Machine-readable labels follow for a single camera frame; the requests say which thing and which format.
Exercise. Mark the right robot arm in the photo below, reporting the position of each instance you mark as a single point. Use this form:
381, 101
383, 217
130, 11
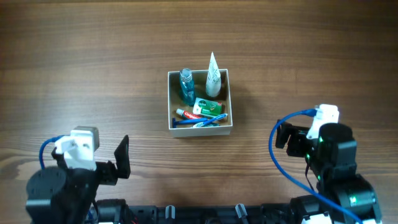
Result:
332, 158

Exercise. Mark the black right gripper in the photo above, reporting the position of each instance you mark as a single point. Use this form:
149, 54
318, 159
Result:
297, 133

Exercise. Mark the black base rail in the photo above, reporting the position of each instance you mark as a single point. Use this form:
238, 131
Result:
199, 214

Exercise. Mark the blue disposable razor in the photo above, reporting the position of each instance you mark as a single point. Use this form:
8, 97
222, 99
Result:
187, 121

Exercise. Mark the blue Listerine mouthwash bottle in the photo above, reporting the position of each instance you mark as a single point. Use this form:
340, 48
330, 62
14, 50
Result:
188, 86

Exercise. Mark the white cardboard box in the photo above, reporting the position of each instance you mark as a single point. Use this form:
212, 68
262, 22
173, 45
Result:
175, 102

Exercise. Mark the white Pantene tube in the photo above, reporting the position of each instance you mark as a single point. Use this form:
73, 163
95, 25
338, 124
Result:
213, 81

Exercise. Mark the red white toothpaste tube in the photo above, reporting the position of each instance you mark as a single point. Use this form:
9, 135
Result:
186, 115

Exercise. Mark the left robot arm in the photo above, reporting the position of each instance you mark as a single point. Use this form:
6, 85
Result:
66, 192

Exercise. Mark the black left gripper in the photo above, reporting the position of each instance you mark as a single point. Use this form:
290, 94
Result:
112, 172

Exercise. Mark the green soap box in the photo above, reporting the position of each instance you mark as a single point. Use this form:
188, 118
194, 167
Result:
207, 108

